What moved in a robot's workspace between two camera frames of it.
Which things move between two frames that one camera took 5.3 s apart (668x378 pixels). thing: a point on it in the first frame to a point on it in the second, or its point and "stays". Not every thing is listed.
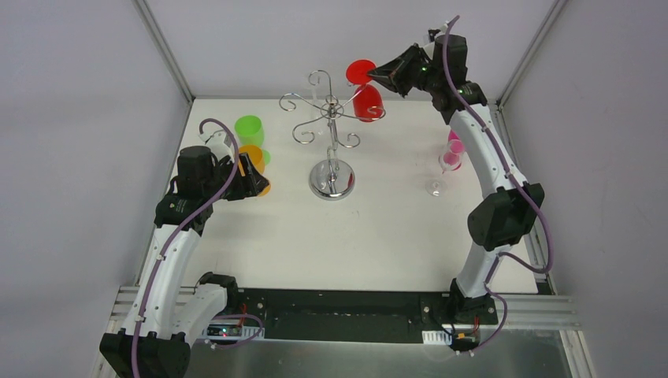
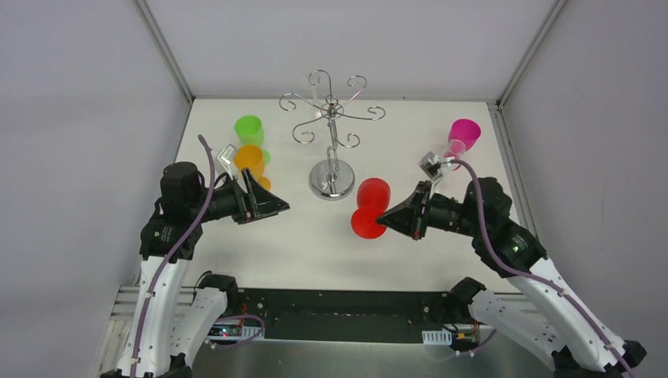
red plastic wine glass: (368, 101) to (373, 197)
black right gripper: (408, 67) to (423, 211)
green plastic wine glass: (250, 132) stays
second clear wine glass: (314, 80) stays
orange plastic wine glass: (256, 157) stays
